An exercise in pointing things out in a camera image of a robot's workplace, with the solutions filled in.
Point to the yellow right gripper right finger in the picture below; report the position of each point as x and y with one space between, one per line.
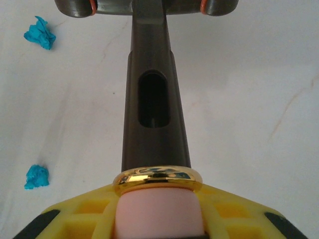
236 221

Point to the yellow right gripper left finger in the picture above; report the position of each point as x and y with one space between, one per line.
82 221

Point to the dark brown hand brush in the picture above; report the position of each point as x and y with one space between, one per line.
152 139

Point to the blue crumpled paper scrap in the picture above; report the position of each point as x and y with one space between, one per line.
37 178
40 33

